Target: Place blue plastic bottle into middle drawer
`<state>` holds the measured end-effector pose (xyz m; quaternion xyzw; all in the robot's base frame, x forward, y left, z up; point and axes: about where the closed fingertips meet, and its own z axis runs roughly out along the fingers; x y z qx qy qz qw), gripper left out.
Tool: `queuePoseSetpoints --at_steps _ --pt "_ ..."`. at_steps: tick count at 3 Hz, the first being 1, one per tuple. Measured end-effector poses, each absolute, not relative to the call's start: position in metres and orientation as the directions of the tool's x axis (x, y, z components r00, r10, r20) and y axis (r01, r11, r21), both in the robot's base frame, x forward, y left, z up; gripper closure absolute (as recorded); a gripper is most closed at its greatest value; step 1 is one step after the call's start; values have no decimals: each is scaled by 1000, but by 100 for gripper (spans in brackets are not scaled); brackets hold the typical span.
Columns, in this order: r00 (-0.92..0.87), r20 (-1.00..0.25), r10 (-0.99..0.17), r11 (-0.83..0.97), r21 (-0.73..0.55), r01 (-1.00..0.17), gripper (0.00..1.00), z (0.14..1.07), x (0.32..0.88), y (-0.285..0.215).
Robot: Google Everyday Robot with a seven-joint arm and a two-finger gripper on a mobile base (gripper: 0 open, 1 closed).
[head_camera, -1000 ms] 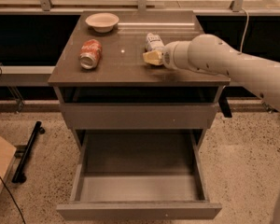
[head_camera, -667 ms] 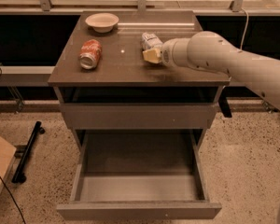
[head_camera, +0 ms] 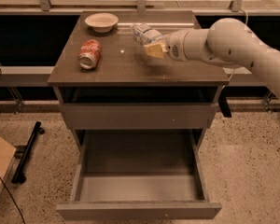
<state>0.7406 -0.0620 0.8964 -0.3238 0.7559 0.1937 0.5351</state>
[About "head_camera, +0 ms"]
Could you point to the white paper bowl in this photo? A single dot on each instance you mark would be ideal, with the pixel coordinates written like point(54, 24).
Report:
point(102, 22)

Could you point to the open grey middle drawer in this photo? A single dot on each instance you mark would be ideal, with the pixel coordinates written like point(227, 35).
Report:
point(139, 175)

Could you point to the grey drawer cabinet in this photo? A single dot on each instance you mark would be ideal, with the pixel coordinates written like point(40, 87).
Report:
point(124, 74)

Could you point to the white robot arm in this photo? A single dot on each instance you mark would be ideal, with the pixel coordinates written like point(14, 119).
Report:
point(227, 43)

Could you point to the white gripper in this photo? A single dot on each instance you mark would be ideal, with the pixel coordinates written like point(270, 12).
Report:
point(174, 46)

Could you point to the black metal bar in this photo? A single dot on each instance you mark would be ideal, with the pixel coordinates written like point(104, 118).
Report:
point(19, 176)

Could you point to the closed grey top drawer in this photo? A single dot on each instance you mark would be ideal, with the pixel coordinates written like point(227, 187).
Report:
point(137, 117)

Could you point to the blue labelled plastic bottle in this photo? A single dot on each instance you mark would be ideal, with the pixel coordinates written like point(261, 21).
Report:
point(145, 34)

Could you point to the red soda can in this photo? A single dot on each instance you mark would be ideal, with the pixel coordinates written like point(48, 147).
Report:
point(90, 53)

